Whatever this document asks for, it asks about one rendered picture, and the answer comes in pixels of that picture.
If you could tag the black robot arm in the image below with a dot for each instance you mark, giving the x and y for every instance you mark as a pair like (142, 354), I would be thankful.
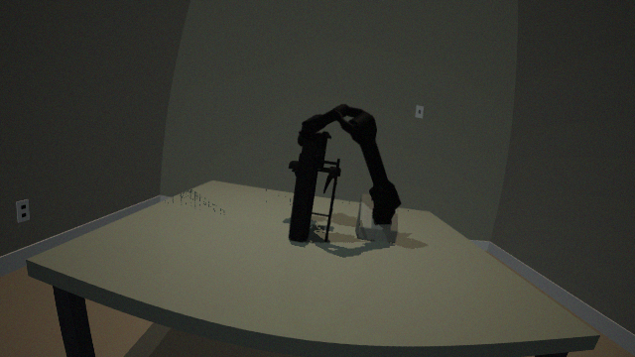
(362, 130)

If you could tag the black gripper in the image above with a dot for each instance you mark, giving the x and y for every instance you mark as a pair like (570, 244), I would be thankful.
(294, 166)

